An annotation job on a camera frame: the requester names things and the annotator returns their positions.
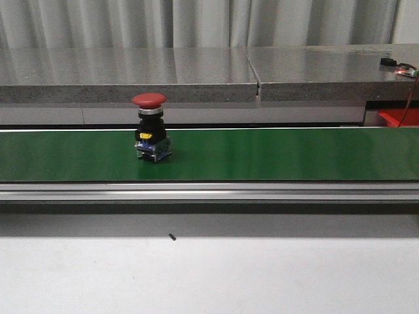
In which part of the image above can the small green circuit board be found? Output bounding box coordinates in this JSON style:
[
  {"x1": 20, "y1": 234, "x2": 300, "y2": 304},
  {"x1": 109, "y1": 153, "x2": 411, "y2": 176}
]
[{"x1": 395, "y1": 66, "x2": 418, "y2": 79}]

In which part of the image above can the red mushroom push button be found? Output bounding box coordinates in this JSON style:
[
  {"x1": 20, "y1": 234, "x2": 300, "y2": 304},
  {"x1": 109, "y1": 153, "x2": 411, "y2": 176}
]
[{"x1": 132, "y1": 93, "x2": 172, "y2": 162}]

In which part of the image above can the aluminium conveyor side rail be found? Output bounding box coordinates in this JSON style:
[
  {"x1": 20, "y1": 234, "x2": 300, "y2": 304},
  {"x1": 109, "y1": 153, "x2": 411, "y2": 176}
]
[{"x1": 1, "y1": 182, "x2": 418, "y2": 203}]

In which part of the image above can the grey pleated curtain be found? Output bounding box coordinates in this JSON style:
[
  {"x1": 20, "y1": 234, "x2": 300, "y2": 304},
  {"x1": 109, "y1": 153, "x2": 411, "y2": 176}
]
[{"x1": 1, "y1": 1, "x2": 401, "y2": 48}]

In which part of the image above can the green conveyor belt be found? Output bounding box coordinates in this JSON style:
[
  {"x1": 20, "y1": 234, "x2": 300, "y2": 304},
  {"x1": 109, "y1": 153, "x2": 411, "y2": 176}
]
[{"x1": 1, "y1": 128, "x2": 418, "y2": 182}]

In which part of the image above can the red plastic bin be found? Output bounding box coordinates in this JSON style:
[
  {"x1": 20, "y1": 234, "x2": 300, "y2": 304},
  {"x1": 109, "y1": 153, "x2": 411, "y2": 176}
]
[{"x1": 378, "y1": 109, "x2": 419, "y2": 128}]

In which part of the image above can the grey stone counter slab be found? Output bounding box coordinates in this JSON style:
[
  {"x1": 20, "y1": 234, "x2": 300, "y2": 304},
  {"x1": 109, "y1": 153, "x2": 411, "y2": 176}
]
[{"x1": 1, "y1": 48, "x2": 258, "y2": 103}]

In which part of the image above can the black plug connector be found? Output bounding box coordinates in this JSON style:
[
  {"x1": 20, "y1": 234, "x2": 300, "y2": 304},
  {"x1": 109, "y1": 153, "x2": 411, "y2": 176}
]
[{"x1": 380, "y1": 58, "x2": 397, "y2": 67}]

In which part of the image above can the thin red wire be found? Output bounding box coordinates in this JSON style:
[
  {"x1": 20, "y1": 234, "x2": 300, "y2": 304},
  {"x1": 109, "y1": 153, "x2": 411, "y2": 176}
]
[{"x1": 396, "y1": 75, "x2": 417, "y2": 128}]

